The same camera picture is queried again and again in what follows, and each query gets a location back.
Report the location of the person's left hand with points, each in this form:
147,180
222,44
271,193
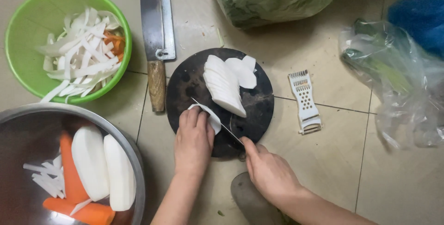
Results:
192,145

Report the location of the person's right hand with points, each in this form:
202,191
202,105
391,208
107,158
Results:
270,174

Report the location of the white radish end piece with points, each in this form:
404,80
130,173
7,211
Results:
214,121

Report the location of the thin kitchen knife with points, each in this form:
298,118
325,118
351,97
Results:
225,128

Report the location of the grey slipper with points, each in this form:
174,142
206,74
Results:
253,200

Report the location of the round dark cutting board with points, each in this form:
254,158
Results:
258,114

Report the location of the stack of white radish slices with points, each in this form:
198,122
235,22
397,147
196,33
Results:
223,86

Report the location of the white plastic grater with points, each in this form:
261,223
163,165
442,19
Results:
305,103

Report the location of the peeled white radish half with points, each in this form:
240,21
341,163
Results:
119,176
90,162

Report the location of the large loose radish slice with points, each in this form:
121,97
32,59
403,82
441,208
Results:
244,74

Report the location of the small loose radish slice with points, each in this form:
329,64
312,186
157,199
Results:
249,62

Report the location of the pale vegetable scrap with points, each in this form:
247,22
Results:
220,38

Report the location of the thick peeled carrot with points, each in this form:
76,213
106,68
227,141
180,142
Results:
93,214

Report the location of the long peeled carrot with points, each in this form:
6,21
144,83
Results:
71,176

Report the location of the orange carrot strips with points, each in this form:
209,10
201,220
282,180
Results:
117,43

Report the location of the heap of white radish strips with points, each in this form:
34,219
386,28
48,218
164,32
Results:
86,55

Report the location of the small pile of radish sticks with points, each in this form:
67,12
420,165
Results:
47,180

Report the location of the clear bag of green vegetables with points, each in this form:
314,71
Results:
392,79

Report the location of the steel basin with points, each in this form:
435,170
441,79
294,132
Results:
20,138

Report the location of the green plastic bowl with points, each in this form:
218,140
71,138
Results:
31,27

